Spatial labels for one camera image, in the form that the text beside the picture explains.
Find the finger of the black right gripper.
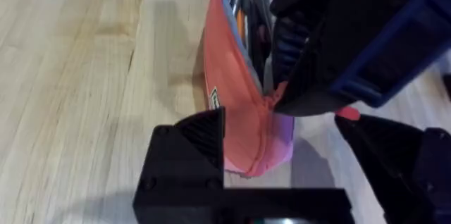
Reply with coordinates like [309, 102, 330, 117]
[270, 11, 311, 88]
[275, 12, 375, 116]

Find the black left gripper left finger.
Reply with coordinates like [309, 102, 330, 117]
[132, 106, 227, 224]

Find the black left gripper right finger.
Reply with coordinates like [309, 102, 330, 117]
[333, 113, 451, 224]

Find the pink and orange zip bag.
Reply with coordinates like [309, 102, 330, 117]
[202, 0, 362, 179]

